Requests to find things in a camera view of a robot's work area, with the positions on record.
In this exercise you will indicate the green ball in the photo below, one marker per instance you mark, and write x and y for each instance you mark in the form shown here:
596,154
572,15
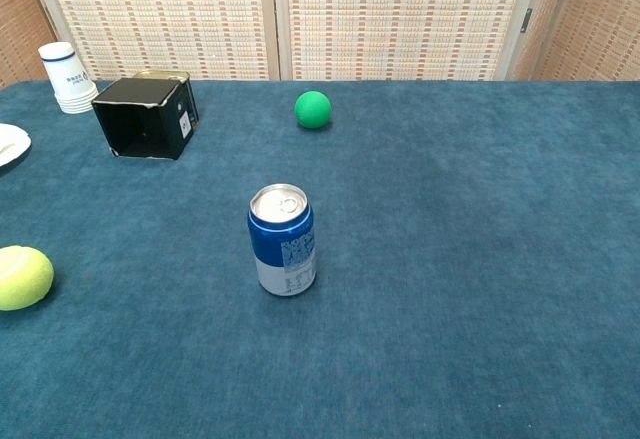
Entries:
312,109

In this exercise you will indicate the black open box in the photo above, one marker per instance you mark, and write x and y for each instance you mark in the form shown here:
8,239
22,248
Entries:
150,114

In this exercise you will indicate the blue table cloth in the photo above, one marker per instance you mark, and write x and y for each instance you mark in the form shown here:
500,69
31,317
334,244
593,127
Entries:
400,284

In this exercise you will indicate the white paper plate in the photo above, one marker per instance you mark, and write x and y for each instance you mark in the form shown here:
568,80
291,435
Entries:
7,144

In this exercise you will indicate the blue and white soda can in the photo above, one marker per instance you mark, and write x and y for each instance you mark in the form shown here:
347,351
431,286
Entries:
280,239

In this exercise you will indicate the yellow tennis ball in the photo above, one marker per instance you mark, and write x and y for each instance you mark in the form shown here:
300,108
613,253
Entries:
20,279

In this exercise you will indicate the stack of white paper cups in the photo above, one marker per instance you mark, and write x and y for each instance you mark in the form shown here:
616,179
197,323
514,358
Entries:
67,79

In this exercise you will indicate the black screen hinge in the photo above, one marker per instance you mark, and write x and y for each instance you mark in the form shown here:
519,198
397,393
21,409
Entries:
525,20

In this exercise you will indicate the woven folding screen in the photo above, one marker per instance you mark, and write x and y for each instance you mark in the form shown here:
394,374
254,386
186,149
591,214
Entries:
350,19

